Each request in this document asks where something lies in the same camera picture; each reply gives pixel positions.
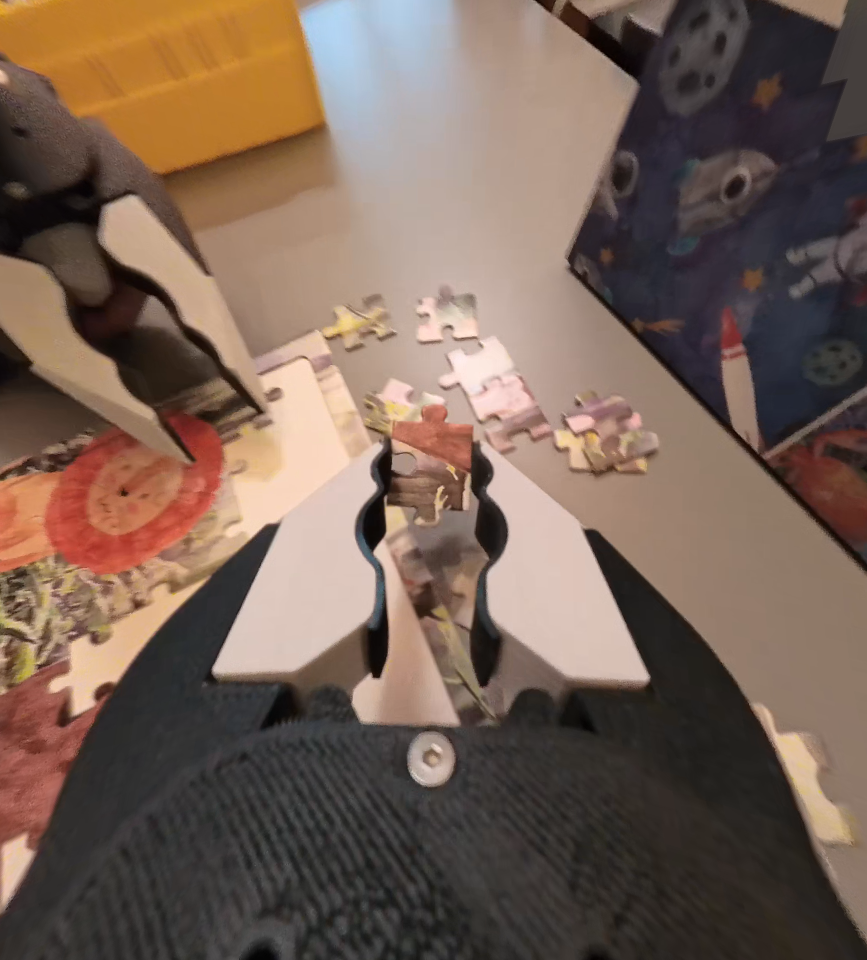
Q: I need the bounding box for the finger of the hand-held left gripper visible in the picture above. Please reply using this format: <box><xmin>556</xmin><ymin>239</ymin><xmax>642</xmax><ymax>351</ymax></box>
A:
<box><xmin>99</xmin><ymin>193</ymin><xmax>268</xmax><ymax>415</ymax></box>
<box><xmin>0</xmin><ymin>251</ymin><xmax>196</xmax><ymax>464</ymax></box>

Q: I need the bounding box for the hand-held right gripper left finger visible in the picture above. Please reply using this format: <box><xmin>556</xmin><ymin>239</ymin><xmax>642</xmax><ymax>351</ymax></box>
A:
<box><xmin>210</xmin><ymin>441</ymin><xmax>396</xmax><ymax>710</ymax></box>

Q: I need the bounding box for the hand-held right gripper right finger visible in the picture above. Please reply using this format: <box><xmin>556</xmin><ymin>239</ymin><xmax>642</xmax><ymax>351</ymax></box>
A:
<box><xmin>469</xmin><ymin>442</ymin><xmax>652</xmax><ymax>693</ymax></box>

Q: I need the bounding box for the lion jigsaw puzzle board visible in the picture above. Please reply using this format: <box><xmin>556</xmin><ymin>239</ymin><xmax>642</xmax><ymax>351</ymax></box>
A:
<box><xmin>0</xmin><ymin>330</ymin><xmax>371</xmax><ymax>960</ymax></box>

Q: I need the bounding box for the reddish brown puzzle piece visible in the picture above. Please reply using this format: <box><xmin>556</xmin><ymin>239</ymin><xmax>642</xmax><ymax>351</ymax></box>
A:
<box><xmin>387</xmin><ymin>405</ymin><xmax>476</xmax><ymax>526</ymax></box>

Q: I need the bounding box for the pile of puzzle pieces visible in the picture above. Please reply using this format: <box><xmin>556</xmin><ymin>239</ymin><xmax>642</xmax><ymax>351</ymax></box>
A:
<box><xmin>362</xmin><ymin>336</ymin><xmax>858</xmax><ymax>849</ymax></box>

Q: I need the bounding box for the person's left hand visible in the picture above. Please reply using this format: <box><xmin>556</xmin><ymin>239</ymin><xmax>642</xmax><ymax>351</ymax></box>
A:
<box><xmin>73</xmin><ymin>288</ymin><xmax>151</xmax><ymax>346</ymax></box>

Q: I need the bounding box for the yellow plastic bin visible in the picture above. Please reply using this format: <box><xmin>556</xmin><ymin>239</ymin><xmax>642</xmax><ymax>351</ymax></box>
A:
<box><xmin>0</xmin><ymin>0</ymin><xmax>327</xmax><ymax>175</ymax></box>

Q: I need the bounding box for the orange corner puzzle piece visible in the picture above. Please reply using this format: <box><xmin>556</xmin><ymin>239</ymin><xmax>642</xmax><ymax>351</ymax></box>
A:
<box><xmin>414</xmin><ymin>285</ymin><xmax>480</xmax><ymax>345</ymax></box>

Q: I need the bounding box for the joined brown bear puzzle section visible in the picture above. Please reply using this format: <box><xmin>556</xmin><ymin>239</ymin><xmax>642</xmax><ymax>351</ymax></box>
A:
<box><xmin>0</xmin><ymin>660</ymin><xmax>116</xmax><ymax>901</ymax></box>

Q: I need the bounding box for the space print puzzle box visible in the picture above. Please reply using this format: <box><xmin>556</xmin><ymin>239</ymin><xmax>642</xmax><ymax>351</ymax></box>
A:
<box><xmin>567</xmin><ymin>0</ymin><xmax>867</xmax><ymax>620</ymax></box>

